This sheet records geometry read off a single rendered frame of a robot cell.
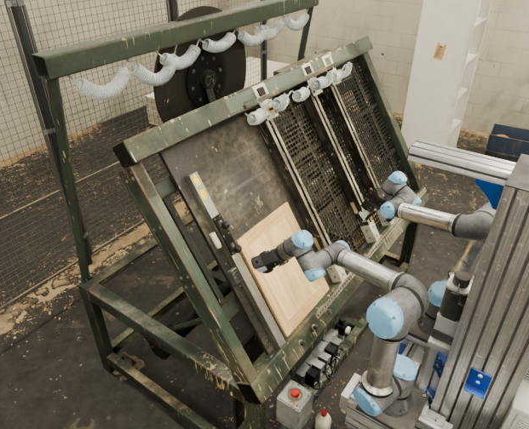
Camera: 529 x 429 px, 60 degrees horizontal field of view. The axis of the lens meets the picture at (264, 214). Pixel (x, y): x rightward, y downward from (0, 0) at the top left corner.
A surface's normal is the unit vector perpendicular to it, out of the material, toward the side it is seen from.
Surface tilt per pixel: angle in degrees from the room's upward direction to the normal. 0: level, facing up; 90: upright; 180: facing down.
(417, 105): 90
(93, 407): 0
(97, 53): 90
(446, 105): 90
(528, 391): 0
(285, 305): 57
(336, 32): 90
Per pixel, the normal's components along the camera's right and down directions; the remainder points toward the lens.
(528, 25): -0.58, 0.46
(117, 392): 0.00, -0.83
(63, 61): 0.81, 0.33
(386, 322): -0.79, 0.23
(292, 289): 0.68, -0.18
